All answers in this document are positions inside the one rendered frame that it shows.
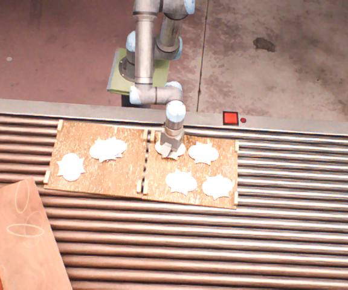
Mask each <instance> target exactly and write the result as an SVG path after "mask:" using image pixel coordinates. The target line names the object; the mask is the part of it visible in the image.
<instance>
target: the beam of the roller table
mask: <svg viewBox="0 0 348 290"><path fill-rule="evenodd" d="M0 115H7V116H17V117H35V118H53V119H63V120H81V121H99V122H108V123H127V124H145V125H154V126H162V125H163V123H164V120H165V119H166V110H159V109H141V108H125V107H115V106H97V105H80V104H71V103H53V102H44V101H26V100H9V99H0ZM238 116H239V125H238V126H225V125H223V114H212V113H203V112H185V117H184V123H183V127H190V128H200V129H218V130H228V131H246V132H263V133H274V134H292V135H309V136H319V137H338V138H348V122H345V121H327V120H310V119H301V118H283V117H265V116H256V115H238ZM242 117H243V118H246V123H242V122H241V121H240V119H241V118H242Z"/></svg>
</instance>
